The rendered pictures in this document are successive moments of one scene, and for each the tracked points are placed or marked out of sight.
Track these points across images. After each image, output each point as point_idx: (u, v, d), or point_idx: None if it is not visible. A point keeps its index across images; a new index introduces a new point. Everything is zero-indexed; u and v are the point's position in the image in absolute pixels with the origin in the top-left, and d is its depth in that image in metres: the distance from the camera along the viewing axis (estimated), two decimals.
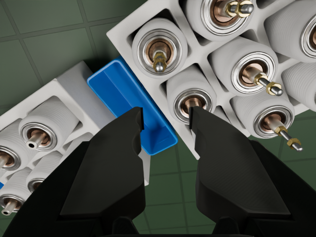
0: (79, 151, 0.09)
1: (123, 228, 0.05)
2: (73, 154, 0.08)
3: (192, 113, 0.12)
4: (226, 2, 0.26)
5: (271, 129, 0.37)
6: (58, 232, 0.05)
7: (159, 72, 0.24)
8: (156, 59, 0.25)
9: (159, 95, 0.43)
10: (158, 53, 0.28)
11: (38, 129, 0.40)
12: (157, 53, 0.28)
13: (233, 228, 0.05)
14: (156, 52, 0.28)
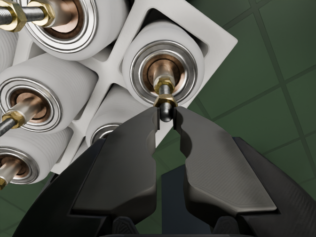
0: (95, 148, 0.09)
1: (123, 228, 0.05)
2: (89, 150, 0.09)
3: (175, 113, 0.12)
4: None
5: None
6: (69, 225, 0.06)
7: (172, 114, 0.13)
8: None
9: None
10: (158, 95, 0.18)
11: None
12: None
13: (233, 228, 0.05)
14: None
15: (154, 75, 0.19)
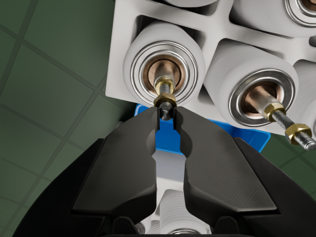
0: (95, 148, 0.09)
1: (123, 228, 0.05)
2: (89, 150, 0.09)
3: (175, 113, 0.12)
4: None
5: None
6: (69, 225, 0.06)
7: (163, 120, 0.14)
8: (164, 95, 0.14)
9: (207, 109, 0.31)
10: (165, 81, 0.17)
11: None
12: (163, 80, 0.17)
13: (233, 228, 0.05)
14: (162, 78, 0.18)
15: (174, 84, 0.20)
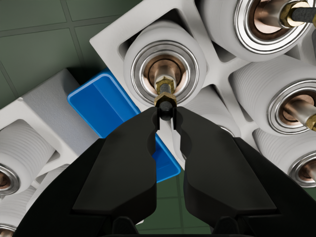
0: (95, 148, 0.09)
1: (123, 228, 0.05)
2: (89, 150, 0.09)
3: (175, 113, 0.12)
4: (283, 3, 0.15)
5: (315, 181, 0.27)
6: (69, 225, 0.06)
7: (162, 109, 0.13)
8: None
9: (161, 123, 0.33)
10: (171, 93, 0.18)
11: None
12: (172, 92, 0.18)
13: (233, 228, 0.05)
14: (174, 91, 0.18)
15: None
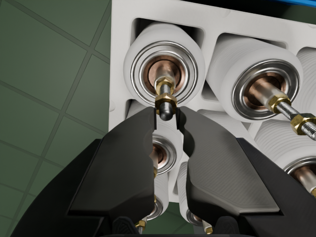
0: (92, 148, 0.09)
1: (123, 228, 0.05)
2: (85, 151, 0.09)
3: (178, 113, 0.12)
4: None
5: (151, 158, 0.25)
6: (67, 226, 0.06)
7: None
8: None
9: (277, 33, 0.26)
10: None
11: None
12: None
13: (233, 228, 0.05)
14: None
15: None
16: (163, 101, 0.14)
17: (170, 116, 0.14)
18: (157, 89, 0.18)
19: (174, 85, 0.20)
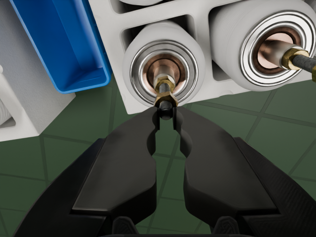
0: (95, 148, 0.09)
1: (123, 228, 0.05)
2: (89, 150, 0.09)
3: (175, 113, 0.12)
4: None
5: (273, 56, 0.18)
6: (69, 225, 0.06)
7: None
8: None
9: None
10: None
11: None
12: None
13: (233, 228, 0.05)
14: None
15: None
16: None
17: (162, 116, 0.13)
18: (170, 82, 0.17)
19: (163, 71, 0.19)
